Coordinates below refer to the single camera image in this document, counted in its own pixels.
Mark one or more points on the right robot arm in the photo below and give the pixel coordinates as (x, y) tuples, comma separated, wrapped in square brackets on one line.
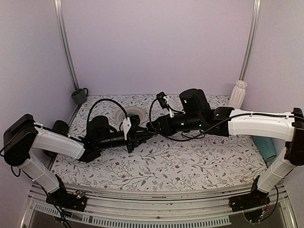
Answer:
[(225, 121)]

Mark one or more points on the white ribbed vase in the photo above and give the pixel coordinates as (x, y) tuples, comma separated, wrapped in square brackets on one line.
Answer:
[(238, 94)]

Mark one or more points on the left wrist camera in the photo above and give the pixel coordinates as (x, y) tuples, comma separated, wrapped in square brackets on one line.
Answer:
[(130, 124)]

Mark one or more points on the black cylinder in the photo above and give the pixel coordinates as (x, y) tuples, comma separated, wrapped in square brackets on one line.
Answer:
[(60, 127)]

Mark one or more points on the floral tablecloth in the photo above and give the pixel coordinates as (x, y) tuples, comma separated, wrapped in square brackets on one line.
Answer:
[(164, 165)]

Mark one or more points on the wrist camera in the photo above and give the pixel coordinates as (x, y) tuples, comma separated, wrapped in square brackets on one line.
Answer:
[(165, 103), (130, 124)]

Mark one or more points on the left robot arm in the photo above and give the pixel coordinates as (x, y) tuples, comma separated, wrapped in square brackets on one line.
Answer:
[(26, 134)]

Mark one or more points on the front aluminium rail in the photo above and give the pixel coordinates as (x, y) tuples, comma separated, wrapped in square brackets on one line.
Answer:
[(177, 209)]

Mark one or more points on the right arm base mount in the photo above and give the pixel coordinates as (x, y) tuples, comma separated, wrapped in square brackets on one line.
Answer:
[(250, 201)]

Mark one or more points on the swirl patterned bowl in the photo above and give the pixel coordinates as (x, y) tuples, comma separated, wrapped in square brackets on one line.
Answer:
[(131, 110)]

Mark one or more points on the grey mug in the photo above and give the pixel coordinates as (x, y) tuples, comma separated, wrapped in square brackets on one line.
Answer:
[(79, 96)]

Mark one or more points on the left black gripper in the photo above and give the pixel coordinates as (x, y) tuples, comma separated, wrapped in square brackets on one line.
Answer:
[(133, 138)]

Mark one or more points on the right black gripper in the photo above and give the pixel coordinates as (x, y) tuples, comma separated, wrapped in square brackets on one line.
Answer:
[(164, 128)]

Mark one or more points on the aluminium post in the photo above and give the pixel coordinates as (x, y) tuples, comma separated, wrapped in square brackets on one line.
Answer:
[(250, 40), (64, 39)]

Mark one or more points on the teal cup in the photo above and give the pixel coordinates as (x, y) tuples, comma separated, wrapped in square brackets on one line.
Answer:
[(266, 147)]

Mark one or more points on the left aluminium post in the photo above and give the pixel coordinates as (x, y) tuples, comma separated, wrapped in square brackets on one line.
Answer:
[(64, 39)]

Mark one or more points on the right aluminium post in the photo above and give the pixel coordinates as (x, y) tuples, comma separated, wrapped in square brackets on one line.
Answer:
[(250, 40)]

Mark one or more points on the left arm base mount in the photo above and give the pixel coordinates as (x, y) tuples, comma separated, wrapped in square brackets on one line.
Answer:
[(63, 199)]

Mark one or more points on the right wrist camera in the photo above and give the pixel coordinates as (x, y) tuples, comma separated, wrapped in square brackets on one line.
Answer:
[(165, 103)]

